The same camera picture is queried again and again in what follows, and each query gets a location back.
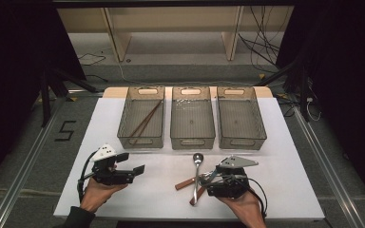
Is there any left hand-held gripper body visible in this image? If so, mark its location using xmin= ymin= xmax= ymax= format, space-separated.
xmin=90 ymin=143 xmax=136 ymax=186

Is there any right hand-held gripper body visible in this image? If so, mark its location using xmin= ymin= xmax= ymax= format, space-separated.
xmin=205 ymin=154 xmax=259 ymax=200

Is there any knife with wooden handle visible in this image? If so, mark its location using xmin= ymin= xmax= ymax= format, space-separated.
xmin=188 ymin=170 xmax=219 ymax=207

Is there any fork with wooden handle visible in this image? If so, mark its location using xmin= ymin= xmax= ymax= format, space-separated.
xmin=174 ymin=171 xmax=215 ymax=192

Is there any metal spoon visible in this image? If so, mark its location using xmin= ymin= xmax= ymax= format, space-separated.
xmin=192 ymin=152 xmax=205 ymax=207

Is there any grey transparent plastic bin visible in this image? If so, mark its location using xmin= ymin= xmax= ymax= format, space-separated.
xmin=169 ymin=85 xmax=217 ymax=151
xmin=117 ymin=85 xmax=166 ymax=150
xmin=216 ymin=85 xmax=268 ymax=151

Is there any brown wooden chopstick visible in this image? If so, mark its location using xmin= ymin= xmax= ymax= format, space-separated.
xmin=128 ymin=100 xmax=163 ymax=140
xmin=132 ymin=102 xmax=164 ymax=146

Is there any person's left hand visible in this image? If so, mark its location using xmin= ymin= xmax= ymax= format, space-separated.
xmin=79 ymin=178 xmax=129 ymax=214

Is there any person's right hand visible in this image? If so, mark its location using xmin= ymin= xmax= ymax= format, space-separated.
xmin=216 ymin=190 xmax=267 ymax=228

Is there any white table cover sheet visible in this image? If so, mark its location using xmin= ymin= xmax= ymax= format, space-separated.
xmin=53 ymin=96 xmax=326 ymax=221

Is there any black tripod stand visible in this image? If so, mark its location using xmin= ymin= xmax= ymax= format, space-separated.
xmin=38 ymin=66 xmax=99 ymax=128

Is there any black metal stand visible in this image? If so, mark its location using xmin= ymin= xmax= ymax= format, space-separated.
xmin=254 ymin=59 xmax=312 ymax=124

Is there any black curtain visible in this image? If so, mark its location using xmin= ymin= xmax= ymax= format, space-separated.
xmin=0 ymin=5 xmax=87 ymax=195
xmin=276 ymin=0 xmax=365 ymax=211

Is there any light wooden shelf unit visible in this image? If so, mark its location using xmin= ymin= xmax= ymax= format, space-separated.
xmin=56 ymin=6 xmax=295 ymax=63

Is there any left hand-held gripper cable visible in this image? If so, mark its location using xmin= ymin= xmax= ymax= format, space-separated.
xmin=76 ymin=151 xmax=98 ymax=204

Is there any hand-held gripper cable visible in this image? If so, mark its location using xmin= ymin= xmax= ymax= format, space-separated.
xmin=76 ymin=151 xmax=98 ymax=204
xmin=246 ymin=176 xmax=269 ymax=220

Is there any right hand-held gripper cable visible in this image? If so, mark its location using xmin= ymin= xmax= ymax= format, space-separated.
xmin=246 ymin=176 xmax=269 ymax=220

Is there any aluminium floor rail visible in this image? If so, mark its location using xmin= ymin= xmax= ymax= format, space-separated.
xmin=293 ymin=106 xmax=365 ymax=228
xmin=0 ymin=90 xmax=105 ymax=228

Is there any black floor cable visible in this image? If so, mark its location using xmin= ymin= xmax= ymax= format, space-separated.
xmin=77 ymin=52 xmax=109 ymax=84

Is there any white plug with cable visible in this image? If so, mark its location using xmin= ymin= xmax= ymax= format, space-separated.
xmin=305 ymin=96 xmax=322 ymax=123

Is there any bundle of black cables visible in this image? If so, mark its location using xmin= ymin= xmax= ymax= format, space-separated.
xmin=238 ymin=6 xmax=281 ymax=74

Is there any black metal frame bar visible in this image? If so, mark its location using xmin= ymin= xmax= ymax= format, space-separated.
xmin=51 ymin=0 xmax=299 ymax=9

